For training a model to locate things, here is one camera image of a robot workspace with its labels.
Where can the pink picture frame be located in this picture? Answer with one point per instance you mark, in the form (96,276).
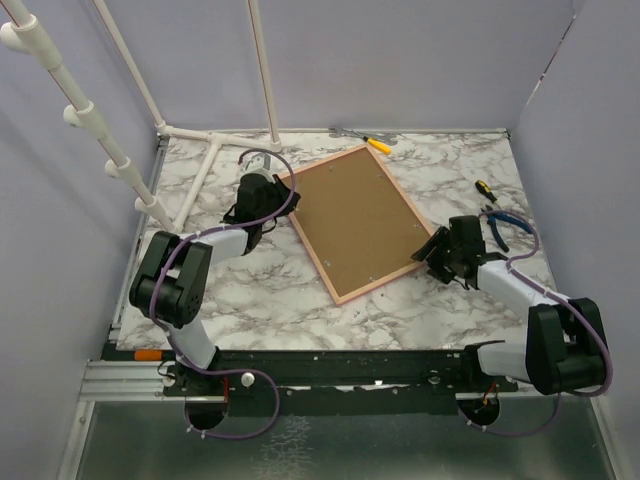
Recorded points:
(358,225)

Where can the yellow handled screwdriver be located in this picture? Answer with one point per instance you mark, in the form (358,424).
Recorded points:
(378,145)

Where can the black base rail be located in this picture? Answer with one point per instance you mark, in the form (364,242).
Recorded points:
(335,383)

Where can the white pvc pipe rack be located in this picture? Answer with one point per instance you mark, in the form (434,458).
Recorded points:
(52,176)

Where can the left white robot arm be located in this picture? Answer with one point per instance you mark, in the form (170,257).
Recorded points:
(170,283)

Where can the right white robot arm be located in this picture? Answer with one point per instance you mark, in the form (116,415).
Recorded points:
(564,350)

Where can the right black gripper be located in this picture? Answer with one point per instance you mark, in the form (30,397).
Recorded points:
(437,270)

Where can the silver wrench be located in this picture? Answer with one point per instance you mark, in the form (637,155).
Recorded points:
(385,138)

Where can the black yellow screwdriver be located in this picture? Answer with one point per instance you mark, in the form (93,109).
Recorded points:
(486,191)

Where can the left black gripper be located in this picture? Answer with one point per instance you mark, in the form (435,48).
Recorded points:
(279,189)

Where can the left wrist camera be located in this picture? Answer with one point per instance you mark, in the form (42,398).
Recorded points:
(258,163)

